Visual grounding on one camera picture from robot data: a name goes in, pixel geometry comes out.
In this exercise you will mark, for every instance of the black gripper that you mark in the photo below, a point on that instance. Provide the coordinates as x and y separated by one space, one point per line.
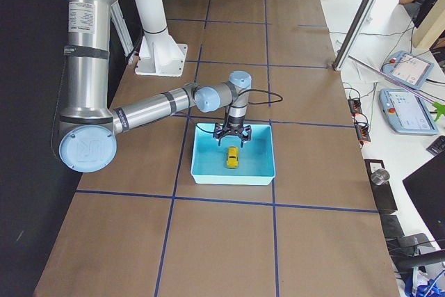
233 125

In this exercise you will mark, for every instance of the yellow beetle toy car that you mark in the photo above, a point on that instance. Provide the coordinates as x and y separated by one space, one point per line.
232 157

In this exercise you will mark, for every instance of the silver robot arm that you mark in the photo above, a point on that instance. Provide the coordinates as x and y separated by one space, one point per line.
88 128

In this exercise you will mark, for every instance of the light blue plastic bin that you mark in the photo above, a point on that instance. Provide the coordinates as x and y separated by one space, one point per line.
256 164

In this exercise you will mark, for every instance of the upper black orange connector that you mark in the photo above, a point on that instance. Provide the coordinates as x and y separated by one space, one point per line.
355 106

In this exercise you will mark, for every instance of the black orange connector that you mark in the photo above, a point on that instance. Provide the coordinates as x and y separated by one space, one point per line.
355 106
362 131

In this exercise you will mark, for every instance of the lower black orange connector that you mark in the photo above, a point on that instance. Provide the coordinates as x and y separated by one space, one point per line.
362 131

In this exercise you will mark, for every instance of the steel cup on block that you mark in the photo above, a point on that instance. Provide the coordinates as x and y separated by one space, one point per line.
379 176

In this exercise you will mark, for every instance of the lower teach pendant tablet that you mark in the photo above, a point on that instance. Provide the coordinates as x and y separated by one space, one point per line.
406 113

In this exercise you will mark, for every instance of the teach pendant tablet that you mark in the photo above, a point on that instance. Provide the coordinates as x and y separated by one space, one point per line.
406 113
408 69

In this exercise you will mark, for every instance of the upper teach pendant tablet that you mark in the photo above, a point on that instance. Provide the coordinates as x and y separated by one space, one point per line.
408 69

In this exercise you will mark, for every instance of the black laptop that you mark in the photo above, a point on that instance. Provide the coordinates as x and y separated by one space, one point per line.
425 187

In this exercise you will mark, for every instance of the aluminium frame post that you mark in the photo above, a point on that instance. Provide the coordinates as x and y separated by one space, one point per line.
352 34

